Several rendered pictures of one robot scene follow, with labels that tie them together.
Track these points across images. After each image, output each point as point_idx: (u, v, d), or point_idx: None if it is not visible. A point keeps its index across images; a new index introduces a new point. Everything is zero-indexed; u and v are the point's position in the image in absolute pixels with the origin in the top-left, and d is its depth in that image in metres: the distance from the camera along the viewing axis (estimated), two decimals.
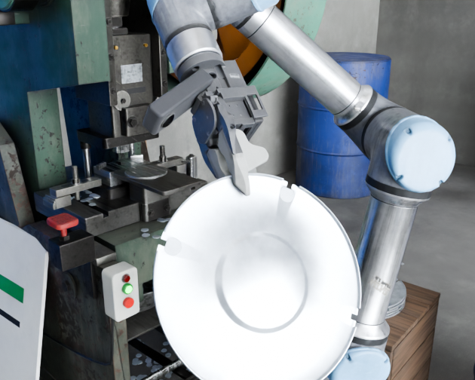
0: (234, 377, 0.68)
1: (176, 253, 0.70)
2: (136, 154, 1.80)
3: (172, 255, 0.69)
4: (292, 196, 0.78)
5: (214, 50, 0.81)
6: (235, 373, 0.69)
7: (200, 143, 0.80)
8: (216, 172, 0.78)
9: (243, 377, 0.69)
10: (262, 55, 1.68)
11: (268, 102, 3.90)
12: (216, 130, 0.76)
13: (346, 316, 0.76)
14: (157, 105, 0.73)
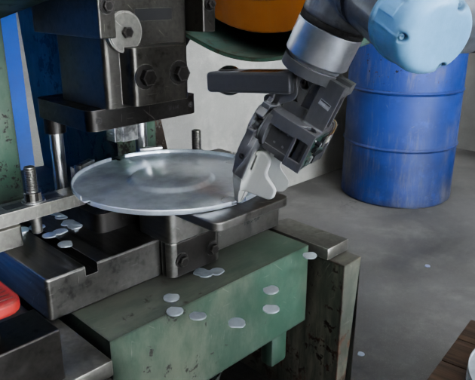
0: (126, 161, 0.93)
1: (226, 161, 0.93)
2: (151, 145, 0.98)
3: (226, 160, 0.94)
4: (225, 201, 0.75)
5: (314, 66, 0.61)
6: (127, 161, 0.93)
7: None
8: None
9: (121, 163, 0.92)
10: None
11: None
12: None
13: (94, 199, 0.76)
14: (212, 78, 0.69)
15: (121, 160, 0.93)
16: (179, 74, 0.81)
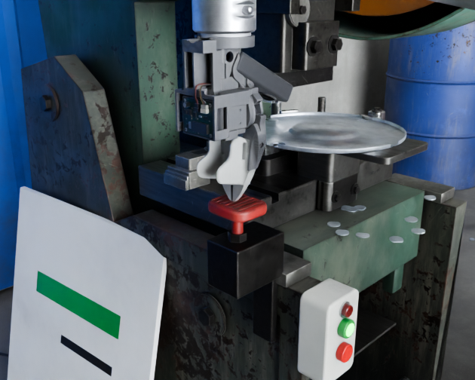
0: None
1: (272, 121, 1.11)
2: (289, 109, 1.17)
3: (270, 121, 1.11)
4: (366, 121, 1.11)
5: None
6: None
7: (258, 124, 0.70)
8: (252, 162, 0.72)
9: None
10: None
11: (347, 75, 3.27)
12: None
13: (385, 144, 0.95)
14: None
15: None
16: (335, 44, 1.00)
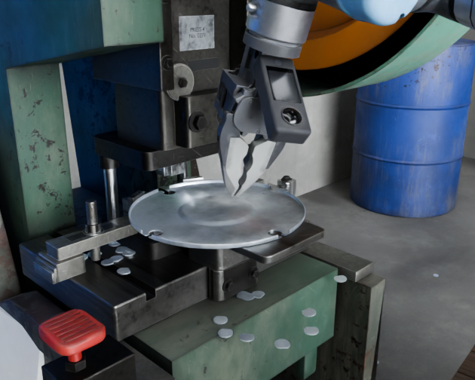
0: None
1: None
2: (192, 176, 1.07)
3: None
4: None
5: None
6: None
7: (237, 127, 0.69)
8: (231, 162, 0.72)
9: None
10: None
11: (317, 97, 3.17)
12: (268, 136, 0.71)
13: (270, 192, 1.02)
14: (308, 130, 0.64)
15: None
16: None
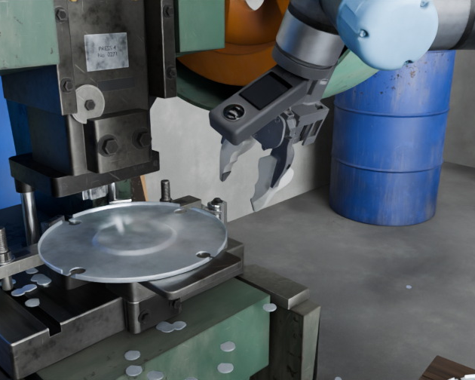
0: None
1: None
2: (120, 198, 1.03)
3: None
4: None
5: (333, 63, 0.64)
6: None
7: None
8: (225, 145, 0.74)
9: None
10: None
11: None
12: (265, 148, 0.69)
13: None
14: (241, 134, 0.61)
15: None
16: (140, 141, 0.85)
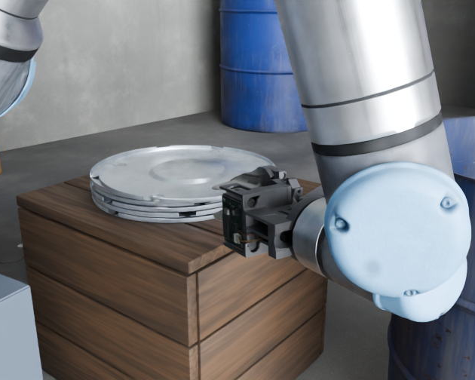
0: None
1: None
2: None
3: None
4: None
5: (311, 203, 0.55)
6: None
7: None
8: None
9: None
10: None
11: (185, 13, 3.05)
12: None
13: None
14: None
15: None
16: None
